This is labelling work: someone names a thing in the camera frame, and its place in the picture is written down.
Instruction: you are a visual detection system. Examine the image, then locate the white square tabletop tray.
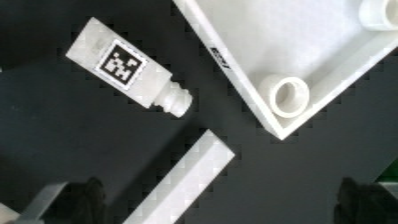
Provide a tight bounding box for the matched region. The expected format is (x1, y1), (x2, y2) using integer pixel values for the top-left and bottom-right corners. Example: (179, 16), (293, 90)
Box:
(172, 0), (398, 138)

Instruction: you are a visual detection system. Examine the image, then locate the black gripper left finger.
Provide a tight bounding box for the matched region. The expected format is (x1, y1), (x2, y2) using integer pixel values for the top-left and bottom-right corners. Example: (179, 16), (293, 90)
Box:
(0, 177), (110, 224)

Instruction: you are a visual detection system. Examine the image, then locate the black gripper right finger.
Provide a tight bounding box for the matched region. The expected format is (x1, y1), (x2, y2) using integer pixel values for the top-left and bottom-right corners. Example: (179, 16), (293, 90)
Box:
(336, 178), (398, 224)

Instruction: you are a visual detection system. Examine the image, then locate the white table leg with tag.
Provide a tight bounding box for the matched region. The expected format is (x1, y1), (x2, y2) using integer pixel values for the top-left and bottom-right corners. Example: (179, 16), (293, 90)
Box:
(65, 18), (192, 117)

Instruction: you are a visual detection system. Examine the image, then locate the white obstacle wall bar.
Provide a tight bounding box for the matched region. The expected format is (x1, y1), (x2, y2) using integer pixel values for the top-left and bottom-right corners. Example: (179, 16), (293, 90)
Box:
(122, 130), (234, 224)

